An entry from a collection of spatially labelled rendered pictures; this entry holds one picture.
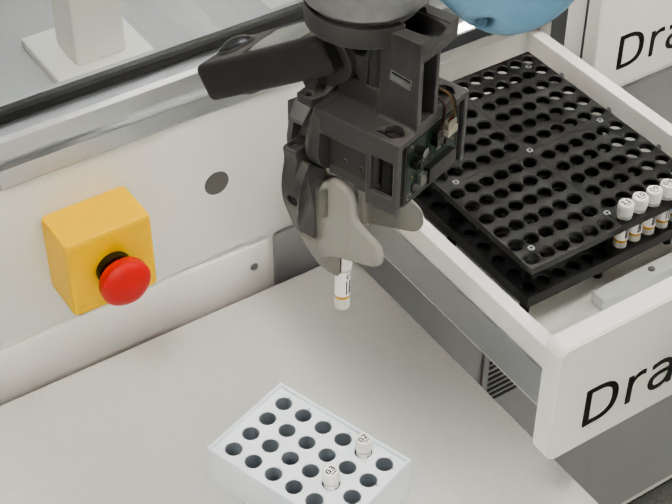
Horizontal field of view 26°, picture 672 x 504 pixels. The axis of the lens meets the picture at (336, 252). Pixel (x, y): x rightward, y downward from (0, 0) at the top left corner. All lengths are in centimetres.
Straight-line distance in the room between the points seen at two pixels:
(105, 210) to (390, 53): 36
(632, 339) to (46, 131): 44
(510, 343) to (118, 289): 29
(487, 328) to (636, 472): 92
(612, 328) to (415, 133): 24
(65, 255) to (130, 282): 5
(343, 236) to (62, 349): 37
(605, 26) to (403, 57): 56
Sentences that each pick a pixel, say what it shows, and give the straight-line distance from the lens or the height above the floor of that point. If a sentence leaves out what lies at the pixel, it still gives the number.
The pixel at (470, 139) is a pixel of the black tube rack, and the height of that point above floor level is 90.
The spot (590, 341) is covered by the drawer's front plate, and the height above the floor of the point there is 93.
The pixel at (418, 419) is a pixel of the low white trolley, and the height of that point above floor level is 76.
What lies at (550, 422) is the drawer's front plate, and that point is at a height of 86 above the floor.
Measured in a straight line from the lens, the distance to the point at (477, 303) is 107.
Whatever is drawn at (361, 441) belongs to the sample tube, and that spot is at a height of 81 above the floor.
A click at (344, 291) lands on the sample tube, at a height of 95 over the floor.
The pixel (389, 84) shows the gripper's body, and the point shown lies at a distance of 82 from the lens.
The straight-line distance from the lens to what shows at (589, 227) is 111.
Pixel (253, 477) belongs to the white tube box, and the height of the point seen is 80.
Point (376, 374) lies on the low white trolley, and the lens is 117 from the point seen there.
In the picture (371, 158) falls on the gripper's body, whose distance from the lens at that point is 83.
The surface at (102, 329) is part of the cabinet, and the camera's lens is 121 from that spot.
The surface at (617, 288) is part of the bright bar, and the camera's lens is 114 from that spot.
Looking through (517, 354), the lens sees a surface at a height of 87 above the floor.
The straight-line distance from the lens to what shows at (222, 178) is 117.
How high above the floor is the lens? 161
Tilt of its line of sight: 42 degrees down
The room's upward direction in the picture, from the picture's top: straight up
